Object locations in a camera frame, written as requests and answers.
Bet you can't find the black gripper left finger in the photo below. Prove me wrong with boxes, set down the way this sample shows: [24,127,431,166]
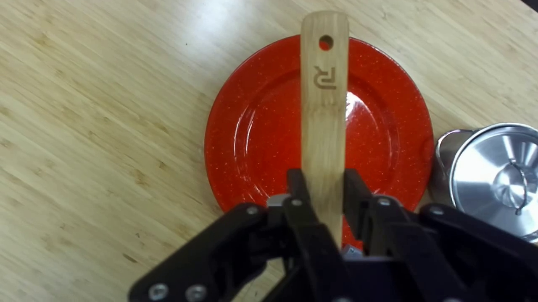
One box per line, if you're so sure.
[128,167,345,302]

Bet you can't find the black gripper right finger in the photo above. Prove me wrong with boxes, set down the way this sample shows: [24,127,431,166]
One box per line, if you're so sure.
[342,167,538,302]

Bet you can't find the wooden spatula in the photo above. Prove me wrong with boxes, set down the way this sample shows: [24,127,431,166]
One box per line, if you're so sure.
[300,10,352,248]

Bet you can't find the red round plate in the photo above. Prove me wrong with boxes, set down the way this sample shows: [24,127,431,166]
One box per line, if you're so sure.
[204,33,436,250]

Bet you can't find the steel pot lid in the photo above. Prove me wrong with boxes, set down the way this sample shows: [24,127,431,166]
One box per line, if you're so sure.
[448,122,538,245]

